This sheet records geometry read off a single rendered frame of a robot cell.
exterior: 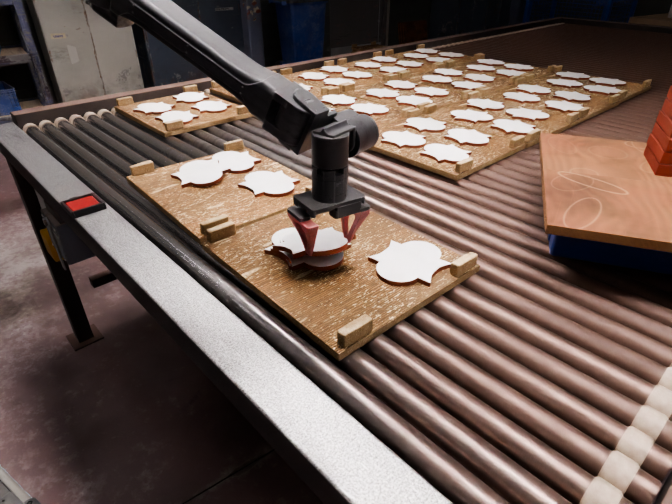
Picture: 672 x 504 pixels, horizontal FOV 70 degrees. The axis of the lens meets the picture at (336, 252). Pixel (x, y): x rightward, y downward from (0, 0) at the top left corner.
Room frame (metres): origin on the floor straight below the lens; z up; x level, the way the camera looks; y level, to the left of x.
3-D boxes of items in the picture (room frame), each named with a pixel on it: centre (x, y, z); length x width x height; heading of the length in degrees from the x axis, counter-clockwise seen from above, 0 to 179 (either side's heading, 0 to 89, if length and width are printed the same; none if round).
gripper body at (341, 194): (0.70, 0.01, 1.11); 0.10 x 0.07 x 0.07; 124
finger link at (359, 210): (0.71, -0.01, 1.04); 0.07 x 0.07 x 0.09; 34
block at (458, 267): (0.71, -0.23, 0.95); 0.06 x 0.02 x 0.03; 131
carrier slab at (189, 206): (1.09, 0.27, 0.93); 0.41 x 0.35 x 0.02; 40
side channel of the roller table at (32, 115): (3.01, -0.36, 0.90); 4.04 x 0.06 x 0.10; 133
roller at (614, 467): (1.02, 0.30, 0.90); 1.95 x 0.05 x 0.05; 43
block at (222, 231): (0.83, 0.23, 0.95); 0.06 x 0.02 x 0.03; 131
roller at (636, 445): (1.06, 0.26, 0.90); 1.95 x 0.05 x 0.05; 43
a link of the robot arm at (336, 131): (0.70, 0.01, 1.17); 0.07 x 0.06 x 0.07; 145
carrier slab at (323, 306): (0.77, 0.00, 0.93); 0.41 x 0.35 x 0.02; 41
